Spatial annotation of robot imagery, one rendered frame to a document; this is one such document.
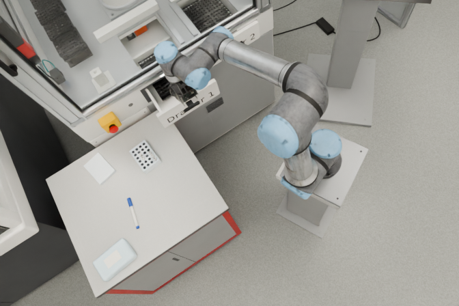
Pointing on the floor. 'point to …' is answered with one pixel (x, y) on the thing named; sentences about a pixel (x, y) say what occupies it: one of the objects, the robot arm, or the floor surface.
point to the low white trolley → (143, 210)
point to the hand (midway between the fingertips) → (186, 96)
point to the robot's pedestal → (307, 210)
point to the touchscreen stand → (349, 66)
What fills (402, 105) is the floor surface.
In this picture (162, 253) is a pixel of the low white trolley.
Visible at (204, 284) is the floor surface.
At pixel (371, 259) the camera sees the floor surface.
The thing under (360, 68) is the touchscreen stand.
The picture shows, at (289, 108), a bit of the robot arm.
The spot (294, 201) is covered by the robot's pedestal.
